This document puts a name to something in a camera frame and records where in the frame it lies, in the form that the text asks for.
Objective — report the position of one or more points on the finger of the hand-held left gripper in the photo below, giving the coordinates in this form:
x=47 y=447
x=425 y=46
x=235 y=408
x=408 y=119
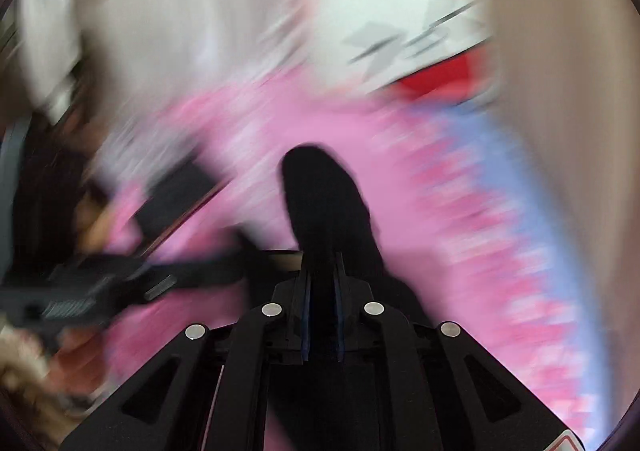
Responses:
x=210 y=271

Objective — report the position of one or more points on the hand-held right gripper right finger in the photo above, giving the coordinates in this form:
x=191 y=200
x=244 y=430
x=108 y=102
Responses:
x=341 y=316

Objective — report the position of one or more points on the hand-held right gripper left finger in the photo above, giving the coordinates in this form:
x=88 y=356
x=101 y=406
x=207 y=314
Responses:
x=305 y=316

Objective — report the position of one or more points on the black pants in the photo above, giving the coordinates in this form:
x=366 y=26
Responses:
x=325 y=211

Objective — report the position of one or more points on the person's left hand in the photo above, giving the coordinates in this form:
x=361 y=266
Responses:
x=82 y=358

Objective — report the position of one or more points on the pink rose print bed sheet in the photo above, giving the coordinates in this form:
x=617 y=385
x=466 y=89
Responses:
x=400 y=211

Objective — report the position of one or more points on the silver satin curtain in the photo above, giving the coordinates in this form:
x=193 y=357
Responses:
x=150 y=31

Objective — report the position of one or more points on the cartoon face pillow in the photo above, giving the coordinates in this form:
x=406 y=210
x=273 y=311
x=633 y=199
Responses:
x=415 y=31

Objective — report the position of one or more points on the beige draped cloth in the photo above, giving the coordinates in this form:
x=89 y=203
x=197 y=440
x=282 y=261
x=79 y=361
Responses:
x=560 y=106

